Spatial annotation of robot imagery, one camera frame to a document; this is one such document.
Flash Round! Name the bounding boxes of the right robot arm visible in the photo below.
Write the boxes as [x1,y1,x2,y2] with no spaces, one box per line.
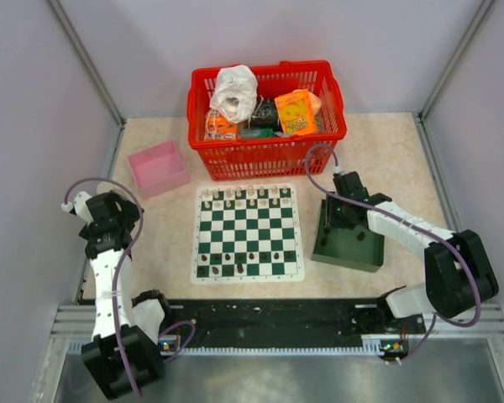
[325,171,499,319]

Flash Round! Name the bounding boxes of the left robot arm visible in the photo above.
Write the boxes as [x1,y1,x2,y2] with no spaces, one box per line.
[74,191,171,400]

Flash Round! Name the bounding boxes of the green white chess board mat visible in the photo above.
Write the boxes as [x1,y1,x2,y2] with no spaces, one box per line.
[191,183,305,285]

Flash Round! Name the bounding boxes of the green tray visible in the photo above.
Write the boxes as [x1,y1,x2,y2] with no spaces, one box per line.
[311,200,385,273]

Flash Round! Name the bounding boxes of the red plastic shopping basket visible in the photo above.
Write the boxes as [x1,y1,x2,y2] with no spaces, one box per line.
[186,60,348,181]

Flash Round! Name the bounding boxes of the pink plastic box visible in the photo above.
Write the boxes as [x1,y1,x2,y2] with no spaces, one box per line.
[127,139,191,200]

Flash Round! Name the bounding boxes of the orange snack box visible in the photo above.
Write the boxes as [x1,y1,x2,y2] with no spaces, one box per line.
[274,89,322,136]

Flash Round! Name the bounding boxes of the small orange patterned box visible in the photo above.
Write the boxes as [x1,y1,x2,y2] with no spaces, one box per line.
[204,110,239,140]

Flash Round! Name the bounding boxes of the white crumpled plastic bag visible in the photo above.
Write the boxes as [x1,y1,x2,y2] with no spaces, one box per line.
[209,65,258,123]

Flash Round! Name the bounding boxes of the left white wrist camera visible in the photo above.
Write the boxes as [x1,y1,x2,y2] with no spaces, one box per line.
[61,191,92,222]

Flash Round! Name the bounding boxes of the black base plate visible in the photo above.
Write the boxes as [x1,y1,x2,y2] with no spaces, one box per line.
[155,298,425,349]

